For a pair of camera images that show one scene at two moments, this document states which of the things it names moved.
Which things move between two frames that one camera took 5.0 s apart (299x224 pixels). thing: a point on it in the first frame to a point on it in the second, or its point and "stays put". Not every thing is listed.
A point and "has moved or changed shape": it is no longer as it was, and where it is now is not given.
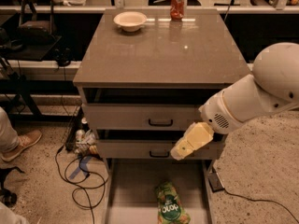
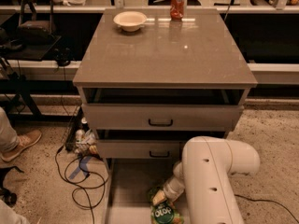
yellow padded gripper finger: (196, 135) to (159, 197)
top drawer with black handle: (140, 117) stays put
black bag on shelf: (36, 21) stays put
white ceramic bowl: (130, 21) stays put
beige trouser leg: (8, 135) stays put
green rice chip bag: (170, 207) has moved or changed shape
